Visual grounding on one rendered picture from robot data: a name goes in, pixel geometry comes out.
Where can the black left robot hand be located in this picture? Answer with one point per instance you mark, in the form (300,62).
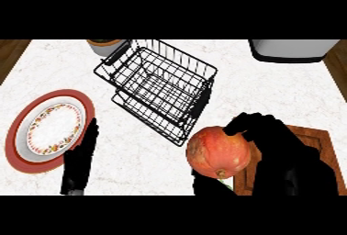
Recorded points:
(80,159)

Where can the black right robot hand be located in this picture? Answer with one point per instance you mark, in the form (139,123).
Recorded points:
(288,159)

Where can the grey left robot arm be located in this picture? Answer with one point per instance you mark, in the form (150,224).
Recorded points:
(76,192)

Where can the brown wooden cutting board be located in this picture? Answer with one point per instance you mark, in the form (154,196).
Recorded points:
(318,139)

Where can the white plate with floral rim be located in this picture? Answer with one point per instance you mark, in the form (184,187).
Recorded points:
(54,128)

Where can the round red placemat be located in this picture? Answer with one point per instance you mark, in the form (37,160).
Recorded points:
(27,166)

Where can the white appliance with black base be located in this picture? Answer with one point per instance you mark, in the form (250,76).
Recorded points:
(294,47)

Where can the grey pot with brown rim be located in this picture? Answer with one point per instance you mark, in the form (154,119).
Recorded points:
(105,47)

